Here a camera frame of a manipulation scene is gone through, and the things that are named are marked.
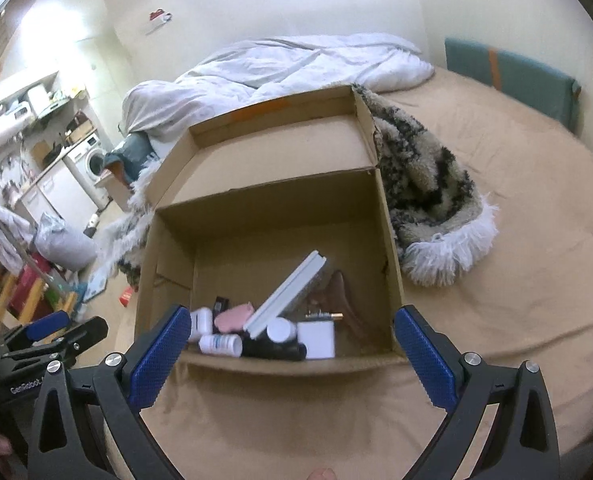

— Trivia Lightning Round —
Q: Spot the white power strip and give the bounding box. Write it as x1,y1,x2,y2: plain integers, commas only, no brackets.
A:
243,250,327,339

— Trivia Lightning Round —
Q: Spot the black gold AA battery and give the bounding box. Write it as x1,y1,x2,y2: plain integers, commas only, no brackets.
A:
304,311,343,322

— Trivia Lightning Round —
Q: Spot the wooden drying rack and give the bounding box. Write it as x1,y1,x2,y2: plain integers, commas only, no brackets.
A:
0,218,80,332

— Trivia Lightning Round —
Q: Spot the grey stuffed bag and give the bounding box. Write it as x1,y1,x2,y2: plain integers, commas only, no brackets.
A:
34,212,97,272

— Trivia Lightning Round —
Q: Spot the white earbuds case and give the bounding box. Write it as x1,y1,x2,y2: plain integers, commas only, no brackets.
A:
188,307,214,344

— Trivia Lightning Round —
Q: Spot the small white labelled bottle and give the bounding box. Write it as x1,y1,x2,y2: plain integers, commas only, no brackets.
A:
199,334,243,359

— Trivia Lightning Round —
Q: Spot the white kitchen cabinet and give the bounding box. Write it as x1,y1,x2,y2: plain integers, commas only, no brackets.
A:
13,160,98,232

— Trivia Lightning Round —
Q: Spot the pink soft pouch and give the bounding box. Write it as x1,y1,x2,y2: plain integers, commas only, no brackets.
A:
214,302,255,334

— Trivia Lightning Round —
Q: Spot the black cylindrical flashlight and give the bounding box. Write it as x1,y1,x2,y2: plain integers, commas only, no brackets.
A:
242,338,306,362

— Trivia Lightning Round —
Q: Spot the tan bed blanket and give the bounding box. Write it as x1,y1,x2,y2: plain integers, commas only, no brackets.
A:
144,70,593,479

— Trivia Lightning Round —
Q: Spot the white washing machine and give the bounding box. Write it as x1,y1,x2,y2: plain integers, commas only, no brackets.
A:
64,130,110,211

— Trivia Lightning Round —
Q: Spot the white pill bottle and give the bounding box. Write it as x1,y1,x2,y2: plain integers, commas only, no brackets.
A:
266,318,298,344

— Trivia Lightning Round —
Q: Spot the white power adapter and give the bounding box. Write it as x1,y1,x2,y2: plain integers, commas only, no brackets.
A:
296,320,336,360

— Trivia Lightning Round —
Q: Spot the open cardboard box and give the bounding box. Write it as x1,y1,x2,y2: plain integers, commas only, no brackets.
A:
136,86,404,376

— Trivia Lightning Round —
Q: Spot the translucent brown hair claw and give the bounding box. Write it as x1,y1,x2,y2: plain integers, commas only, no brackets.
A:
307,270,385,347

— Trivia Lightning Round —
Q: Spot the shaggy beige black rug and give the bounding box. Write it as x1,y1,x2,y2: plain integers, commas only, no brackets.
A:
353,84,498,287

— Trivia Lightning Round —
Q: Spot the white duvet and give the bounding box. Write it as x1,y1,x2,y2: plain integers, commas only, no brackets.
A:
122,32,434,156

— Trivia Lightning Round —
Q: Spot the teal cushion with orange stripe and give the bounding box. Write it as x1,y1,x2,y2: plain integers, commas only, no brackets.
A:
444,37,582,132

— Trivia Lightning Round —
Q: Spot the red white wall item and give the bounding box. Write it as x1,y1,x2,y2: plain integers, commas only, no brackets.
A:
146,8,173,36

